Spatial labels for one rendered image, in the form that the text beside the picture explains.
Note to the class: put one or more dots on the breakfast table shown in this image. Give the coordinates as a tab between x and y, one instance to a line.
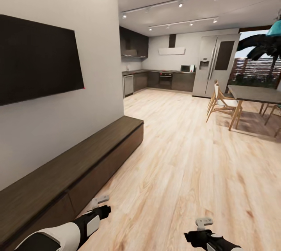
256	94

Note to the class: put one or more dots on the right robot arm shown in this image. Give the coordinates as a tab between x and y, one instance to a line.
208	240

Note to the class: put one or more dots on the oven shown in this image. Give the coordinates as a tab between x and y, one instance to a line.
165	79

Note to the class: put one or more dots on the microwave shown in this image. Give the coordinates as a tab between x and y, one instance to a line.
187	68

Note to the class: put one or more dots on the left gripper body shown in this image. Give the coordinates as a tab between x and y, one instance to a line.
103	212

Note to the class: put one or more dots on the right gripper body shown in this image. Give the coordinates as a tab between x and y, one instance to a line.
196	238

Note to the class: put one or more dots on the dishwasher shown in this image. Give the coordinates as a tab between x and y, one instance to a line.
128	84

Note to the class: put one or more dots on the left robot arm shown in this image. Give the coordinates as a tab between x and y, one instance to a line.
69	236

